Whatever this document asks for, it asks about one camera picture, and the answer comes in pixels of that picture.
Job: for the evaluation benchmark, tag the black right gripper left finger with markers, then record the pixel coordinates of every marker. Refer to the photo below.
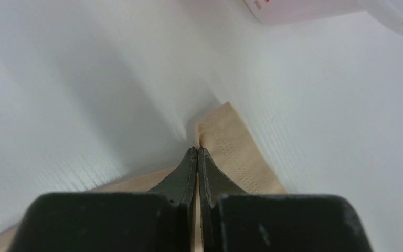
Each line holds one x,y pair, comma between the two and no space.
161,219

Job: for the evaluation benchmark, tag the white plastic laundry basket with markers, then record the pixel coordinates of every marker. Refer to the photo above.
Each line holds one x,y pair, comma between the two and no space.
276,12

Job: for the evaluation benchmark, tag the beige t shirt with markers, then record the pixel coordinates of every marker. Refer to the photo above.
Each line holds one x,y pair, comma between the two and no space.
233,150

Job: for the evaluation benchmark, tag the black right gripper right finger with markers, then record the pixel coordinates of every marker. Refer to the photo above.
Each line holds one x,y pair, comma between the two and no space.
234,220

